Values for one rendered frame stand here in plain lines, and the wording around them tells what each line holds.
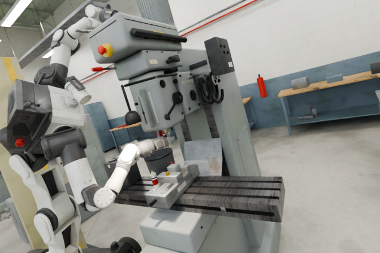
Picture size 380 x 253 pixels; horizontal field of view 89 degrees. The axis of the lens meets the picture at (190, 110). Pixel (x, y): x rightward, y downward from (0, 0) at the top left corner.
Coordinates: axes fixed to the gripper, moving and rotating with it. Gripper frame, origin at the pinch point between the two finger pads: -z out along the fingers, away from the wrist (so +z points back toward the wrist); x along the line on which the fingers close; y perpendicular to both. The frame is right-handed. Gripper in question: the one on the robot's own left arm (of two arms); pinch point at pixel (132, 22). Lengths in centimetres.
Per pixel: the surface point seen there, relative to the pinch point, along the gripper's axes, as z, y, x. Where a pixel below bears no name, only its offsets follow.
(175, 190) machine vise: -49, -81, 12
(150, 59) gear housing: -20.7, -16.7, 11.9
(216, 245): -79, -107, 9
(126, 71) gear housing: -8.2, -25.6, 11.4
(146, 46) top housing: -17.8, -10.9, 12.8
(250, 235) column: -104, -127, -32
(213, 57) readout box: -46.8, -8.1, -11.9
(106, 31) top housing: -2.1, -8.9, 21.9
